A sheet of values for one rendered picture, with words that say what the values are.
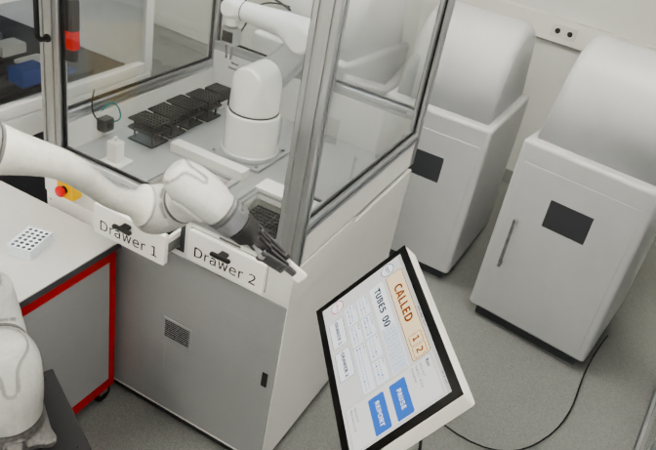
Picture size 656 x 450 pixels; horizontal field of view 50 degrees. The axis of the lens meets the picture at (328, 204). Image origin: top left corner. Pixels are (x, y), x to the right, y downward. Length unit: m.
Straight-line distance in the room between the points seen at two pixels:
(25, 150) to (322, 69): 0.77
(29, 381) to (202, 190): 0.56
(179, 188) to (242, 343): 0.91
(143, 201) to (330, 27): 0.62
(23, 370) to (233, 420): 1.12
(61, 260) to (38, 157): 1.01
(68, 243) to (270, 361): 0.77
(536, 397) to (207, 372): 1.56
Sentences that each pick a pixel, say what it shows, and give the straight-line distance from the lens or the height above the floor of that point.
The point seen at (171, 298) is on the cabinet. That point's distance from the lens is 2.48.
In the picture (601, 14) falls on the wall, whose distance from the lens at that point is 4.72.
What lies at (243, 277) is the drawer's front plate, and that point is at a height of 0.85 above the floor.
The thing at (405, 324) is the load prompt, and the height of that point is 1.15.
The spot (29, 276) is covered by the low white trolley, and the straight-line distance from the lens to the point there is 2.34.
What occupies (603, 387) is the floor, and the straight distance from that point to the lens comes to 3.65.
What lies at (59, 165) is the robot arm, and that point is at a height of 1.48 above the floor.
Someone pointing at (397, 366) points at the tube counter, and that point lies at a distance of 1.62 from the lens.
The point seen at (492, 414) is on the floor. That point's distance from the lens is 3.24.
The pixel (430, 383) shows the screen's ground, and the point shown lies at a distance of 1.54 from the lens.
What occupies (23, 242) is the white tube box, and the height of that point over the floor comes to 0.79.
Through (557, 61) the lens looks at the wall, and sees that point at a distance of 4.83.
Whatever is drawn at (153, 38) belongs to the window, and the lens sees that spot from 2.13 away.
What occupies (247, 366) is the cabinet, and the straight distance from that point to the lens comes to 2.43.
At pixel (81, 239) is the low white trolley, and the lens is 2.49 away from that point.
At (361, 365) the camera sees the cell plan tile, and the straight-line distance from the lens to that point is 1.70.
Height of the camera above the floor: 2.18
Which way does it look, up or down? 30 degrees down
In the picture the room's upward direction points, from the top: 11 degrees clockwise
